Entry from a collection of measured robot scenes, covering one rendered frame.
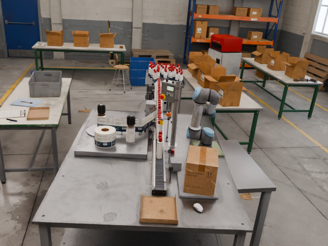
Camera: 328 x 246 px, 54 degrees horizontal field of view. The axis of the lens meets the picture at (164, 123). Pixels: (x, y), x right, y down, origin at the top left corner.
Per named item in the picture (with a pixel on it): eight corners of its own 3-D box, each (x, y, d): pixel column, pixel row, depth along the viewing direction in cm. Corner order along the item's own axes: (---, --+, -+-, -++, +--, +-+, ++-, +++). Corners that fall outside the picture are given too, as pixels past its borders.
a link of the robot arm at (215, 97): (223, 89, 284) (215, 110, 330) (211, 87, 285) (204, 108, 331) (222, 100, 280) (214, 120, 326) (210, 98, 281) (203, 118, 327)
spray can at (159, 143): (156, 156, 295) (157, 136, 287) (161, 156, 295) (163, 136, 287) (156, 159, 290) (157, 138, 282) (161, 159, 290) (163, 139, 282)
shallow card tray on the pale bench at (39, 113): (29, 110, 397) (29, 107, 395) (50, 109, 403) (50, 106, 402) (26, 120, 367) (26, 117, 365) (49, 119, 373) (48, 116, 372)
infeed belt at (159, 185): (154, 114, 400) (154, 111, 398) (161, 114, 400) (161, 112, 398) (153, 194, 248) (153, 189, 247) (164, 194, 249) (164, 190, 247)
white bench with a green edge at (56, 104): (29, 122, 552) (24, 77, 520) (73, 122, 566) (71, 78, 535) (-4, 186, 381) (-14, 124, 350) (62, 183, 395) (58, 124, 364)
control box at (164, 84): (165, 97, 325) (166, 79, 318) (179, 101, 317) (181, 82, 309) (159, 99, 317) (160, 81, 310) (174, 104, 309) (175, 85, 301)
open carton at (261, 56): (249, 60, 780) (252, 45, 765) (268, 60, 792) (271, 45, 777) (256, 64, 748) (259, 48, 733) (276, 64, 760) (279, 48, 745)
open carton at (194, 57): (182, 69, 648) (184, 51, 633) (203, 70, 658) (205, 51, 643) (187, 74, 613) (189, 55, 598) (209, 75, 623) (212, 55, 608)
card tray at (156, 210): (141, 195, 247) (142, 192, 245) (175, 197, 248) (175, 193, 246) (139, 222, 219) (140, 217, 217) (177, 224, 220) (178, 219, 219)
